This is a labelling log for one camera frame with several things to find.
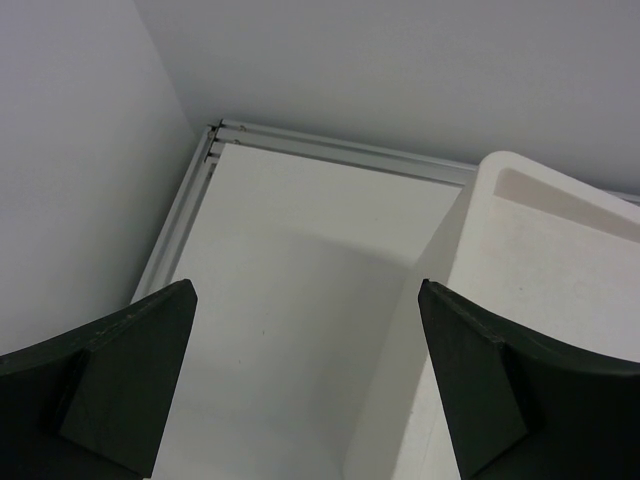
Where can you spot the white drawer cabinet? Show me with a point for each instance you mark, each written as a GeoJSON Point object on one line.
{"type": "Point", "coordinates": [525, 242]}

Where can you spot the aluminium rail left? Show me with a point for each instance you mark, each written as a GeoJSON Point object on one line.
{"type": "Point", "coordinates": [249, 177]}

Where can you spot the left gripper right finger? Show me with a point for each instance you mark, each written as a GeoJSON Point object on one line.
{"type": "Point", "coordinates": [521, 405]}

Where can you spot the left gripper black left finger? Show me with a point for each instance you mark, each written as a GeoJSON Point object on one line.
{"type": "Point", "coordinates": [93, 403]}

